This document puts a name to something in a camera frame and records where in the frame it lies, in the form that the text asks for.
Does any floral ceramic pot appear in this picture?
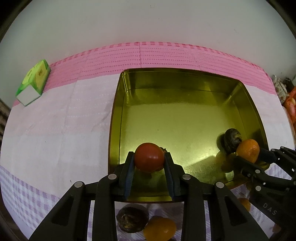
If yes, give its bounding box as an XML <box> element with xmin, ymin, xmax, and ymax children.
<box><xmin>272</xmin><ymin>74</ymin><xmax>295</xmax><ymax>105</ymax></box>

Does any orange plastic bag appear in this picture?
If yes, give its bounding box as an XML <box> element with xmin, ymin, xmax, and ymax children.
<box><xmin>284</xmin><ymin>86</ymin><xmax>296</xmax><ymax>130</ymax></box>

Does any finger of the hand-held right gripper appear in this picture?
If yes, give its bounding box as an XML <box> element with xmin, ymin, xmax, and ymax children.
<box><xmin>233</xmin><ymin>157</ymin><xmax>292</xmax><ymax>188</ymax></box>
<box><xmin>259</xmin><ymin>146</ymin><xmax>296</xmax><ymax>179</ymax></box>

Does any red cherry tomato with stem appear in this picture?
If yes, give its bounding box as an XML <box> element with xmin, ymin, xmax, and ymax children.
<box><xmin>134</xmin><ymin>142</ymin><xmax>165</xmax><ymax>173</ymax></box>

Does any large orange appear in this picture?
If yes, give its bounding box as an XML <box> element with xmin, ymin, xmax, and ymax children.
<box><xmin>236</xmin><ymin>138</ymin><xmax>260</xmax><ymax>164</ymax></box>
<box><xmin>238</xmin><ymin>197</ymin><xmax>252</xmax><ymax>212</ymax></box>

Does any pink purple checked tablecloth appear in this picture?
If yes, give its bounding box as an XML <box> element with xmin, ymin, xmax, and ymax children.
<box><xmin>0</xmin><ymin>42</ymin><xmax>296</xmax><ymax>241</ymax></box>

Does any dark red tin box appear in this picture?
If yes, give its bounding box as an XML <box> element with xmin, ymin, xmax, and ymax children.
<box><xmin>108</xmin><ymin>68</ymin><xmax>270</xmax><ymax>204</ymax></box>

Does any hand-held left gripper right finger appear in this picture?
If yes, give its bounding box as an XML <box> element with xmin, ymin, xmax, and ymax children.
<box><xmin>163</xmin><ymin>151</ymin><xmax>270</xmax><ymax>241</ymax></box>

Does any small mandarin orange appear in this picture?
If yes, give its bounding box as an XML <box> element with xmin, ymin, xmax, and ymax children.
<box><xmin>143</xmin><ymin>216</ymin><xmax>177</xmax><ymax>241</ymax></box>

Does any dark passion fruit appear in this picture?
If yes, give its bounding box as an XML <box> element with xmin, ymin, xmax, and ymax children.
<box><xmin>116</xmin><ymin>203</ymin><xmax>149</xmax><ymax>233</ymax></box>
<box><xmin>223</xmin><ymin>128</ymin><xmax>243</xmax><ymax>154</ymax></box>

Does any bamboo print curtain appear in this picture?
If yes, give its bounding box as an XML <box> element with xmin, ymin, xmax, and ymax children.
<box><xmin>0</xmin><ymin>97</ymin><xmax>12</xmax><ymax>137</ymax></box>

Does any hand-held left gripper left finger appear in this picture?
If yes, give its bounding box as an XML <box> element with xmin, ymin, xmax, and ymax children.
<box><xmin>29</xmin><ymin>151</ymin><xmax>136</xmax><ymax>241</ymax></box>

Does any green tissue box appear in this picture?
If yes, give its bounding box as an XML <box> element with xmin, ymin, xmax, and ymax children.
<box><xmin>15</xmin><ymin>59</ymin><xmax>51</xmax><ymax>106</ymax></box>

